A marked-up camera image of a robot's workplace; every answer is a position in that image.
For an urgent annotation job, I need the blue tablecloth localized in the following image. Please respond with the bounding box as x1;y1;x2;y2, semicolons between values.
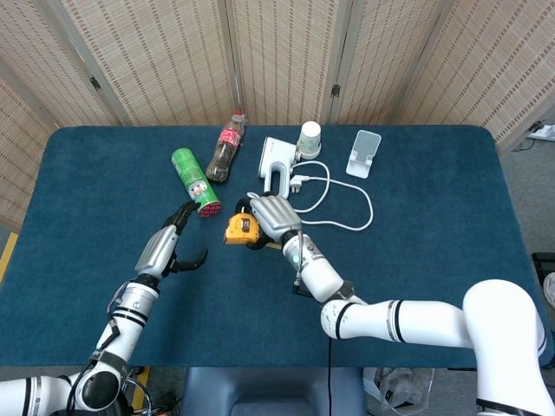
0;124;555;369

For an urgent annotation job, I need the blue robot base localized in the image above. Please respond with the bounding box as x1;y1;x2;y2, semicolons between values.
180;367;368;416

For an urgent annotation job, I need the white cup with lid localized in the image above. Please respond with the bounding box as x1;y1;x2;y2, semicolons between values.
296;120;323;159

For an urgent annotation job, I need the black hanging cable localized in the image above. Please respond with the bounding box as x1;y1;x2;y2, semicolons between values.
324;337;333;416

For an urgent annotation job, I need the woven folding screen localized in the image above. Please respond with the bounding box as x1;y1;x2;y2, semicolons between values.
0;0;555;231

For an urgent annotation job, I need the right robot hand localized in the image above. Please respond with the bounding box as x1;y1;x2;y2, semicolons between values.
236;193;304;252

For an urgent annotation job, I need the white power strip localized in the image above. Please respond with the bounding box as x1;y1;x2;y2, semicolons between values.
526;120;555;142

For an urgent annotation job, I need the cola plastic bottle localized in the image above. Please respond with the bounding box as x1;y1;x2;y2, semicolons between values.
205;111;247;183

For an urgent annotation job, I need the white power cable with plug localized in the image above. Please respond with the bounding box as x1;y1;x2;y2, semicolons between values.
246;159;375;230

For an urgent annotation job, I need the white phone stand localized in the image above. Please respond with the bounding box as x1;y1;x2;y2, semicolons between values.
345;129;382;179

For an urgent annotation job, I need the yellow tape measure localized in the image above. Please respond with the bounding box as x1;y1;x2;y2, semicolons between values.
223;211;282;250

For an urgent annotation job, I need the white handheld appliance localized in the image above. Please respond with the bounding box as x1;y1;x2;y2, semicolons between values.
258;136;303;200

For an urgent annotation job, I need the clear plastic bag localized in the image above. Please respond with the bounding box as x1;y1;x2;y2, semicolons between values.
362;367;435;411

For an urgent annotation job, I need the green chip can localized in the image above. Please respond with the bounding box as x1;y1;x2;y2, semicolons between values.
171;147;223;220

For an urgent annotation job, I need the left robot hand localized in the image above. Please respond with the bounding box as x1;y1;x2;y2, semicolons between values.
134;200;209;281

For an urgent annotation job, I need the black box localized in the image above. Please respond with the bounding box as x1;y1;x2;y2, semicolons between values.
531;251;555;287

